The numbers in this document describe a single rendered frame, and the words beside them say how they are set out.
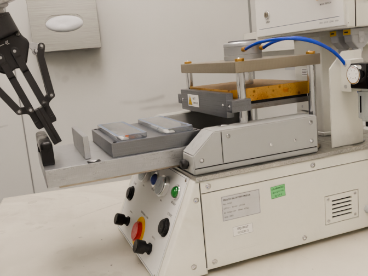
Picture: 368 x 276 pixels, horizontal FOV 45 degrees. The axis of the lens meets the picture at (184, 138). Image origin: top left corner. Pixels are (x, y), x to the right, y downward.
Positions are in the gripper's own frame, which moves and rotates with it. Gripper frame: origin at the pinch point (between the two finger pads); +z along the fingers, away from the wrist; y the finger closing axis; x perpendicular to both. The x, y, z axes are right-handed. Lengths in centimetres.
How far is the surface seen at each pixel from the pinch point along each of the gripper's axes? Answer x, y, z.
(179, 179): 11.9, -14.6, 17.7
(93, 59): -139, -39, 1
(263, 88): 11.3, -36.9, 11.2
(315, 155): 18.4, -37.8, 25.1
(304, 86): 11.5, -45.3, 14.9
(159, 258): 14.0, -4.6, 27.4
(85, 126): -141, -21, 28
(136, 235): 1.9, -4.0, 26.9
